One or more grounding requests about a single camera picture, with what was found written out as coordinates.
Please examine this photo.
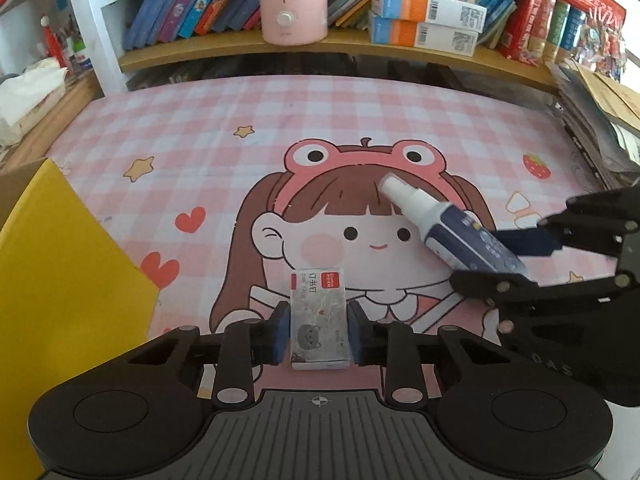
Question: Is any grey staples box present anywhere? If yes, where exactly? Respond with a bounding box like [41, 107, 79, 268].
[289, 269, 351, 372]

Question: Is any beige tissue pack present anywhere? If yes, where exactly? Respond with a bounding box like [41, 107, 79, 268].
[0, 57, 69, 147]

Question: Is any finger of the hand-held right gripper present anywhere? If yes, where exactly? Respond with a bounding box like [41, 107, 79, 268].
[447, 267, 640, 334]
[492, 187, 640, 262]

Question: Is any stack of papers and envelopes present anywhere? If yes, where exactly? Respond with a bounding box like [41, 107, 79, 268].
[547, 57, 640, 192]

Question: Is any white and blue spray bottle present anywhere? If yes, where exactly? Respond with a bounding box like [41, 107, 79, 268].
[378, 174, 532, 279]

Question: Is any pink humidifier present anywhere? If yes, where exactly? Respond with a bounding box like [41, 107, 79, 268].
[256, 0, 329, 46]

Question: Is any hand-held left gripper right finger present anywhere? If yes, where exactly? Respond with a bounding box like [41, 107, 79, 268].
[347, 300, 511, 406]

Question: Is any white wooden bookshelf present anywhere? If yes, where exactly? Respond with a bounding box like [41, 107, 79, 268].
[0, 0, 640, 94]

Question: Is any red boxed book set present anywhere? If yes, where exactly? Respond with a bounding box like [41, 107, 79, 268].
[497, 0, 629, 82]

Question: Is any yellow cardboard box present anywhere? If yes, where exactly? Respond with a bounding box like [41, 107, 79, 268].
[0, 157, 161, 480]

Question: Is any orange and blue carton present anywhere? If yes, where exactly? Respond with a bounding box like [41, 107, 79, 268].
[371, 0, 488, 31]
[367, 10, 481, 56]

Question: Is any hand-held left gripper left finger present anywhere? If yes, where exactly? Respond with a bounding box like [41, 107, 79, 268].
[125, 301, 292, 408]

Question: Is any pink checked cartoon tablecloth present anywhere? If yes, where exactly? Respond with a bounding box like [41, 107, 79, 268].
[47, 75, 640, 411]

